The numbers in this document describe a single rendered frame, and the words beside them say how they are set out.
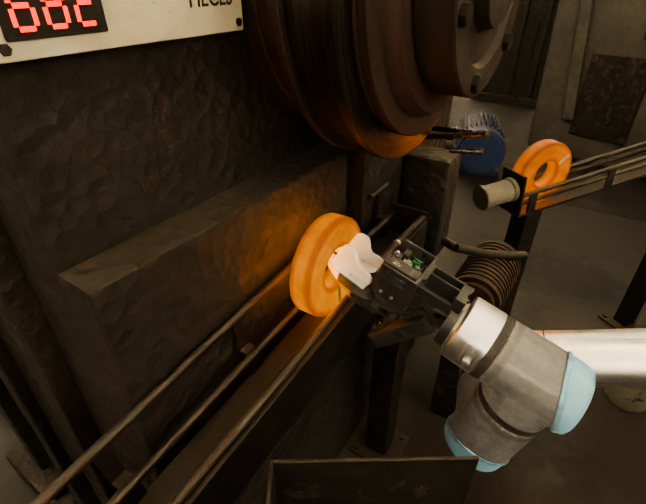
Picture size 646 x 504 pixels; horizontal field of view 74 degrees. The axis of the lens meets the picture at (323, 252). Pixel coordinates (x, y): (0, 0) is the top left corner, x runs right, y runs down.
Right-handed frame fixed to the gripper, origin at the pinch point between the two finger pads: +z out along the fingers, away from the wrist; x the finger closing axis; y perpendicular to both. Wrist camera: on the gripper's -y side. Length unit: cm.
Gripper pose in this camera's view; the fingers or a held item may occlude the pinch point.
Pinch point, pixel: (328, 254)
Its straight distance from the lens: 63.7
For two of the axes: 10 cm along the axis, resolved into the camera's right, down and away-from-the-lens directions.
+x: -5.6, 4.6, -6.9
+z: -8.0, -5.2, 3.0
